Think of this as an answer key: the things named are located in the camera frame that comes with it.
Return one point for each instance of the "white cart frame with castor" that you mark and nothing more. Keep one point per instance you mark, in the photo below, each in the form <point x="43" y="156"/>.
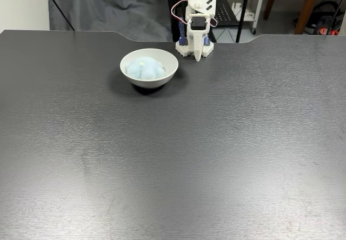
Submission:
<point x="258" y="5"/>

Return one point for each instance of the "black and red vacuum cleaner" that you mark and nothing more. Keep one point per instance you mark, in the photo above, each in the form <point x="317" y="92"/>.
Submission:
<point x="321" y="21"/>

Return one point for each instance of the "sky blue plush doll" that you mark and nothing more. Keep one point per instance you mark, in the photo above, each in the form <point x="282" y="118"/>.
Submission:
<point x="144" y="69"/>

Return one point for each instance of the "thin black slanted pole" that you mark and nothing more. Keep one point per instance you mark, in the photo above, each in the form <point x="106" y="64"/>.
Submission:
<point x="58" y="6"/>

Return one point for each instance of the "white ceramic bowl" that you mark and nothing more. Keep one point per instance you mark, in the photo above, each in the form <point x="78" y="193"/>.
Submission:
<point x="151" y="84"/>

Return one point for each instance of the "blue table clamp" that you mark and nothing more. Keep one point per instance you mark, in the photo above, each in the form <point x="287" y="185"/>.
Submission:
<point x="182" y="36"/>
<point x="206" y="40"/>

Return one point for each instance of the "black perforated metal cart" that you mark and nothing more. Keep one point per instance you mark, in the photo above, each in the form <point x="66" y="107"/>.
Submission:
<point x="224" y="10"/>

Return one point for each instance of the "grey cloth backdrop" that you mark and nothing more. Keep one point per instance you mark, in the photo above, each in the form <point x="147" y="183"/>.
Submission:
<point x="108" y="7"/>

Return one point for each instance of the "white item on shelf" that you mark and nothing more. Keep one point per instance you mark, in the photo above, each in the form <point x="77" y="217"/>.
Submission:
<point x="243" y="11"/>

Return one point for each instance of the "thick brown wooden leg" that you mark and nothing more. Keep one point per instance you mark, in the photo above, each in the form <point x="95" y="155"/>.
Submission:
<point x="308" y="7"/>

